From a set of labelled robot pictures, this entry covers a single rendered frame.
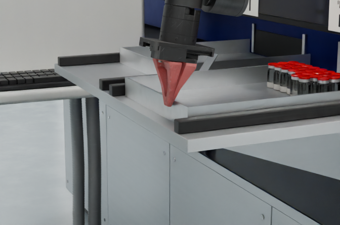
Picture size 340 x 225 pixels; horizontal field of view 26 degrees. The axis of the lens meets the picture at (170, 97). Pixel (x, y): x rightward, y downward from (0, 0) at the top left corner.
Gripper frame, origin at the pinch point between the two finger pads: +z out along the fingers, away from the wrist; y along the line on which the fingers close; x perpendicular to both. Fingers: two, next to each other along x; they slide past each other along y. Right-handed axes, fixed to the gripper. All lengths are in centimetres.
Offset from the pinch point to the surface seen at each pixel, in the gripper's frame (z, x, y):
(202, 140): 3.7, -10.6, 1.2
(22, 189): 83, 226, 42
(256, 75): -3.3, 19.8, 27.7
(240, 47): -6, 54, 43
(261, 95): -0.8, 9.4, 22.8
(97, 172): 39, 100, 29
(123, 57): -1, 52, 12
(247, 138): 3.0, -10.6, 8.6
